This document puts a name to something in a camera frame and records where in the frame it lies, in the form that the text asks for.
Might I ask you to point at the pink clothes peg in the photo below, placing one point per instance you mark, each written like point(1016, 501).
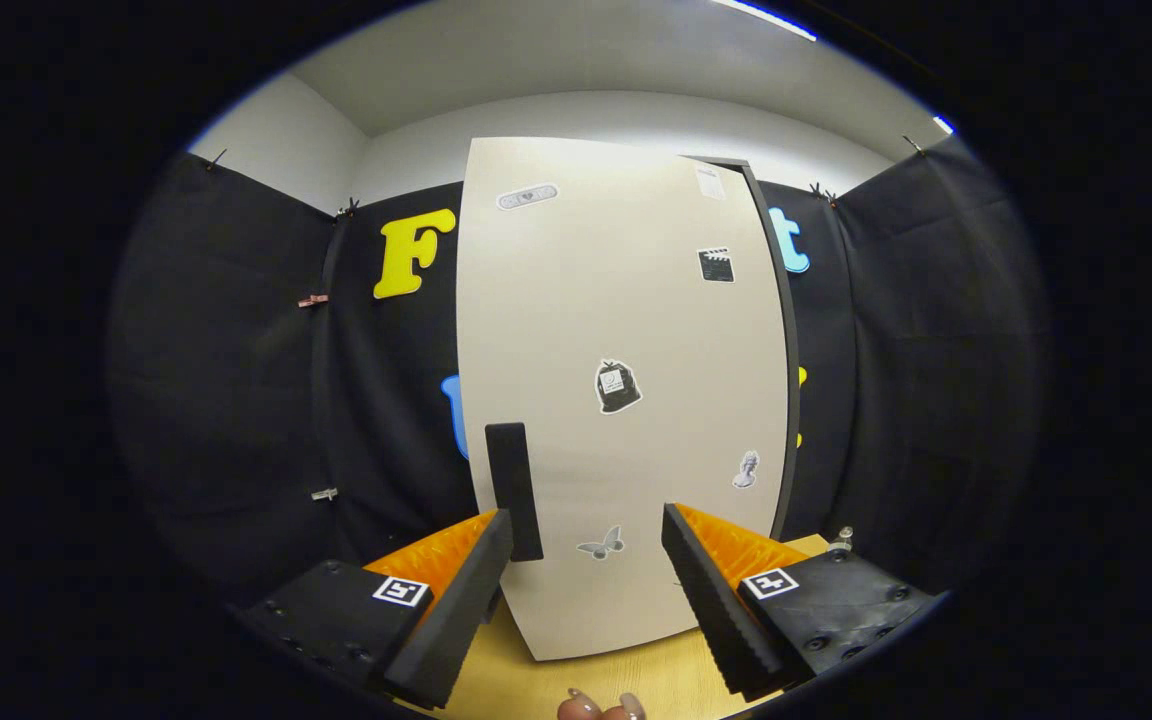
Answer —
point(313, 300)

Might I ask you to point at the green label drink bottle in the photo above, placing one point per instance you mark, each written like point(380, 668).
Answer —
point(843, 541)

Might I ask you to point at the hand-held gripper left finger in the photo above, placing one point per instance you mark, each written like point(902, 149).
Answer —
point(461, 610)

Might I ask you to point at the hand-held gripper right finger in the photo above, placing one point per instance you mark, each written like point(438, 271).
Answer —
point(711, 610)

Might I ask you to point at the small ceiling light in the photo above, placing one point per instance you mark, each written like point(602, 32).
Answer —
point(943, 124)

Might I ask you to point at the long ceiling light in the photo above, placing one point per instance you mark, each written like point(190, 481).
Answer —
point(766, 18)

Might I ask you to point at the grey shoe cabinet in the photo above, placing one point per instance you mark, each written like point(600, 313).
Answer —
point(789, 350)

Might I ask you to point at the black backdrop cloth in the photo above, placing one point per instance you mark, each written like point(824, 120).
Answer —
point(236, 400)

